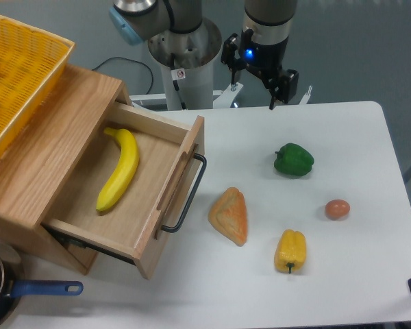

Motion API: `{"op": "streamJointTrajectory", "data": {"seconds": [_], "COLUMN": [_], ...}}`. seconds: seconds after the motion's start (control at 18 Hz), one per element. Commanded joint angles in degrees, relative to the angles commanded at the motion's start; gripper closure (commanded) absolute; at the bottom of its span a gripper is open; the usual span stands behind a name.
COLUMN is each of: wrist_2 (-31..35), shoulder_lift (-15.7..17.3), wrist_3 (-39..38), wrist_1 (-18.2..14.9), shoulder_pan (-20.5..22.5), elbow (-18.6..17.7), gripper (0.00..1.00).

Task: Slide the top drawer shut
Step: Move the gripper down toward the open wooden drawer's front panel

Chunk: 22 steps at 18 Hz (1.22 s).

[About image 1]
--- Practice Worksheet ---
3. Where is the yellow toy banana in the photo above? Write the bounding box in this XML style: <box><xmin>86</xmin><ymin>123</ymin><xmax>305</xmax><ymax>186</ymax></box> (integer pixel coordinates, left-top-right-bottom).
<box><xmin>96</xmin><ymin>127</ymin><xmax>140</xmax><ymax>212</ymax></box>

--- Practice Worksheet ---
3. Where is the yellow plastic basket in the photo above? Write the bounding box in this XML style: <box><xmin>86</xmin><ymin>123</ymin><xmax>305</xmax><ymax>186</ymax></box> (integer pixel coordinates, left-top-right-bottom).
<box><xmin>0</xmin><ymin>15</ymin><xmax>75</xmax><ymax>157</ymax></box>

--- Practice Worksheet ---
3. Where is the blue handled frying pan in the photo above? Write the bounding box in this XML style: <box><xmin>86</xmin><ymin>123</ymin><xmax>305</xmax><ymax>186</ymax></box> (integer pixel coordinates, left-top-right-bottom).
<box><xmin>0</xmin><ymin>243</ymin><xmax>84</xmax><ymax>325</ymax></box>

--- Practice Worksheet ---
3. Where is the wooden drawer cabinet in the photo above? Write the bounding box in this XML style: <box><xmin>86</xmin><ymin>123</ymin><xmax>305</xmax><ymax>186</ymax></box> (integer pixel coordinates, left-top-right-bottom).
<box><xmin>0</xmin><ymin>64</ymin><xmax>130</xmax><ymax>274</ymax></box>

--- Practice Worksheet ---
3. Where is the green toy bell pepper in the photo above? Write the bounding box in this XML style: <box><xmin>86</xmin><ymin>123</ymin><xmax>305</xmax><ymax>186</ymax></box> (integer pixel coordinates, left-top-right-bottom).
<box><xmin>273</xmin><ymin>143</ymin><xmax>314</xmax><ymax>177</ymax></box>

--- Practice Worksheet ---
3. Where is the orange toy bread wedge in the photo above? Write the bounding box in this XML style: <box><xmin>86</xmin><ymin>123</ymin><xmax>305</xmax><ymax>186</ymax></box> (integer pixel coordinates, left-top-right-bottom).
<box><xmin>208</xmin><ymin>187</ymin><xmax>248</xmax><ymax>247</ymax></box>

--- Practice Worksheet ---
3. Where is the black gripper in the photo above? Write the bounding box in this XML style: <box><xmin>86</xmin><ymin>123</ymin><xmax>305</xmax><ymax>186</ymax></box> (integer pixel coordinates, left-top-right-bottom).
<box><xmin>221</xmin><ymin>29</ymin><xmax>299</xmax><ymax>110</ymax></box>

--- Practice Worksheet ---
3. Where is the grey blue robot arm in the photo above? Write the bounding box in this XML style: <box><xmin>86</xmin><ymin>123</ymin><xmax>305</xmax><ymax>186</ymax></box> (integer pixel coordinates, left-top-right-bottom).
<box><xmin>109</xmin><ymin>1</ymin><xmax>299</xmax><ymax>110</ymax></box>

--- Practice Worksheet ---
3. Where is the black floor cable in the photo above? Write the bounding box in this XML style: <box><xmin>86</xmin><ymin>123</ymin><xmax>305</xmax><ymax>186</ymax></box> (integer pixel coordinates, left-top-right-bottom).
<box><xmin>91</xmin><ymin>56</ymin><xmax>154</xmax><ymax>96</ymax></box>

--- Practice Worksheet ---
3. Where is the yellow toy bell pepper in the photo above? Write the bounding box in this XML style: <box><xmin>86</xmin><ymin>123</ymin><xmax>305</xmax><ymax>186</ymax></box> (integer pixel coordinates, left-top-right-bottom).
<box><xmin>274</xmin><ymin>229</ymin><xmax>307</xmax><ymax>273</ymax></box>

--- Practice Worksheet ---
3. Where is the brown toy egg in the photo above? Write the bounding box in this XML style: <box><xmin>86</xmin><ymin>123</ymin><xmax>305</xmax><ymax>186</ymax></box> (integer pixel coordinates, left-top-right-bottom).
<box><xmin>325</xmin><ymin>199</ymin><xmax>351</xmax><ymax>220</ymax></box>

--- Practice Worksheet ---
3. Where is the wooden top drawer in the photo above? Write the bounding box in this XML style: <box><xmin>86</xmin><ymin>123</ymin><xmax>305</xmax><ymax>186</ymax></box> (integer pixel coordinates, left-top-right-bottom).
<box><xmin>42</xmin><ymin>103</ymin><xmax>206</xmax><ymax>279</ymax></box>

